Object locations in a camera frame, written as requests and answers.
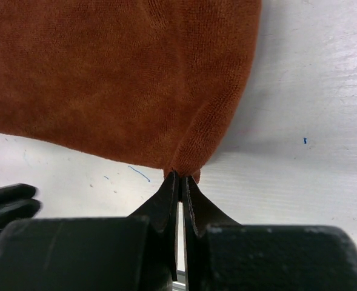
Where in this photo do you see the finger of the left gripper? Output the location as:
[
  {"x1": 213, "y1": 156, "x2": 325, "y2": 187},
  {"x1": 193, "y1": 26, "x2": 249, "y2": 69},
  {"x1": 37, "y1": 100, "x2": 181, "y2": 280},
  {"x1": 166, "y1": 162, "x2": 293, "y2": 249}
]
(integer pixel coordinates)
[
  {"x1": 0, "y1": 183, "x2": 37, "y2": 204},
  {"x1": 0, "y1": 199, "x2": 41, "y2": 233}
]

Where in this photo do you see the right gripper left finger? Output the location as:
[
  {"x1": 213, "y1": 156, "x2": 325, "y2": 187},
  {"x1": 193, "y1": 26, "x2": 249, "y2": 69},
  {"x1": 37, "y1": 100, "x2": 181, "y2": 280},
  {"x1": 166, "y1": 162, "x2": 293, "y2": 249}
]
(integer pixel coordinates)
[{"x1": 0, "y1": 172, "x2": 179, "y2": 290}]

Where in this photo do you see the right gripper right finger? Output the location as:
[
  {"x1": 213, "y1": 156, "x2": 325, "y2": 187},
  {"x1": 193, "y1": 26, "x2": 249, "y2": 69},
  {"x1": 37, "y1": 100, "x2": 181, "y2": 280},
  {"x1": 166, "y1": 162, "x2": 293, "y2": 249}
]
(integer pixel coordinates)
[{"x1": 181, "y1": 177, "x2": 357, "y2": 290}]

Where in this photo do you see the rust orange towel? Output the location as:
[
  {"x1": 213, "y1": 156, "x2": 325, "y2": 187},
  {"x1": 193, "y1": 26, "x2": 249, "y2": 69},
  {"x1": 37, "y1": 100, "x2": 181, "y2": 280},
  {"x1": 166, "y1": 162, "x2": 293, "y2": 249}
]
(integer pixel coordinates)
[{"x1": 0, "y1": 1, "x2": 261, "y2": 179}]

